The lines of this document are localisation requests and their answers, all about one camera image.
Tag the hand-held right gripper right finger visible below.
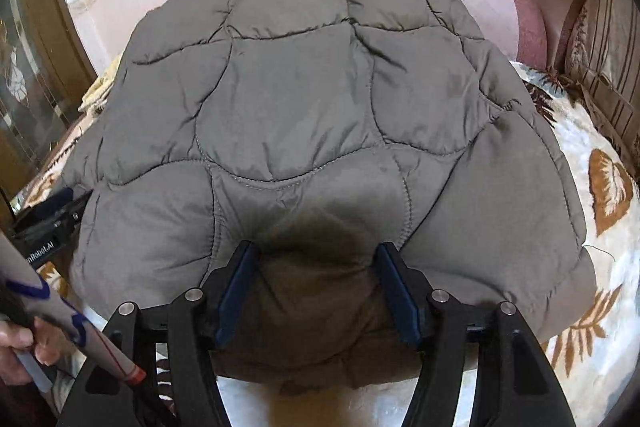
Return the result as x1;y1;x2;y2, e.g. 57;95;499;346
375;242;578;427

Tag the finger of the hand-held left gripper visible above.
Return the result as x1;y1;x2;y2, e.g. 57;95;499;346
47;187;94;228

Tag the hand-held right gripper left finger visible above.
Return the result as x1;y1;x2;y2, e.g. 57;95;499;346
57;239;258;427

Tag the grey quilted hooded jacket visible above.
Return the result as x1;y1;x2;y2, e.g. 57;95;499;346
60;0;598;395

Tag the person's left hand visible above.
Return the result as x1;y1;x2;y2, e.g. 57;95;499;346
0;317;62;386

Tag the pale yellow cloth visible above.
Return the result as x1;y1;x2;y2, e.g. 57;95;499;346
77;57;126;112

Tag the wooden glass door cabinet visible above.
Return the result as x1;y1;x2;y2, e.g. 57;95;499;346
0;0;98;228

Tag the leaf print fleece blanket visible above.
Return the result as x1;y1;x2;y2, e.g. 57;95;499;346
20;59;640;427

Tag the striped floral side cushion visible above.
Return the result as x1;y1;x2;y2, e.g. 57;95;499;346
565;0;640;168

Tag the white printed cable sleeve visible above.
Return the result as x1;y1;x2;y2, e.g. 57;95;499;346
0;232;148;383

